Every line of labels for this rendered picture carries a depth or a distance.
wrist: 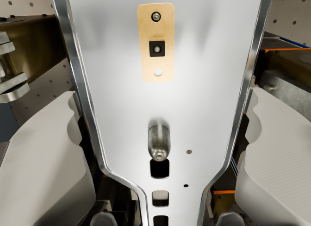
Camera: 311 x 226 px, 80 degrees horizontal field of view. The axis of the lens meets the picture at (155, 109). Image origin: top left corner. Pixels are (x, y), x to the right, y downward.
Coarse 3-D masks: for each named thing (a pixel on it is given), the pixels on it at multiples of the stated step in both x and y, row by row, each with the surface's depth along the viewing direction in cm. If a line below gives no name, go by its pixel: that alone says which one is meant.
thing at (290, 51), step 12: (264, 36) 37; (276, 36) 37; (264, 48) 31; (276, 48) 31; (288, 48) 31; (300, 48) 28; (264, 60) 28; (276, 60) 25; (288, 60) 24; (300, 60) 24; (288, 72) 23; (300, 72) 21
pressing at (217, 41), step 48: (96, 0) 19; (144, 0) 19; (192, 0) 19; (240, 0) 19; (96, 48) 21; (192, 48) 21; (240, 48) 21; (96, 96) 24; (144, 96) 24; (192, 96) 24; (240, 96) 25; (96, 144) 28; (144, 144) 29; (192, 144) 29; (144, 192) 35; (192, 192) 35
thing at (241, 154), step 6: (246, 120) 38; (240, 126) 36; (246, 126) 36; (240, 132) 34; (240, 138) 33; (240, 144) 32; (246, 144) 32; (234, 150) 34; (240, 150) 31; (234, 156) 34; (240, 156) 31; (240, 162) 32
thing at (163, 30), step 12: (144, 12) 19; (168, 12) 19; (144, 24) 20; (156, 24) 20; (168, 24) 20; (144, 36) 20; (156, 36) 20; (168, 36) 20; (144, 48) 21; (168, 48) 21; (144, 60) 22; (156, 60) 22; (168, 60) 22; (144, 72) 22; (168, 72) 22
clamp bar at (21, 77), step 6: (6, 42) 16; (0, 48) 15; (6, 48) 16; (12, 48) 16; (0, 54) 15; (24, 72) 18; (6, 78) 17; (12, 78) 17; (18, 78) 17; (24, 78) 18; (0, 84) 16; (6, 84) 16; (12, 84) 17; (0, 90) 16; (6, 90) 16
